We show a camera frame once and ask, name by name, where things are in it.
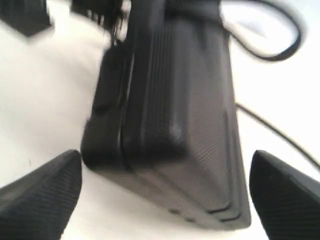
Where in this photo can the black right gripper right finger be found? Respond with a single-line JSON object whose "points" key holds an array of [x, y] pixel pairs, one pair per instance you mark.
{"points": [[286, 200]]}

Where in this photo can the black plastic carrying case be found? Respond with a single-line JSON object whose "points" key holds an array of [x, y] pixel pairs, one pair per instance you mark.
{"points": [[163, 122]]}

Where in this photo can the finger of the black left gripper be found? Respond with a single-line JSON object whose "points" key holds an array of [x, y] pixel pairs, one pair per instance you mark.
{"points": [[28, 17]]}

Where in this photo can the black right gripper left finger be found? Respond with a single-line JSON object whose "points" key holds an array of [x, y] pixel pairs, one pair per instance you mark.
{"points": [[39, 205]]}

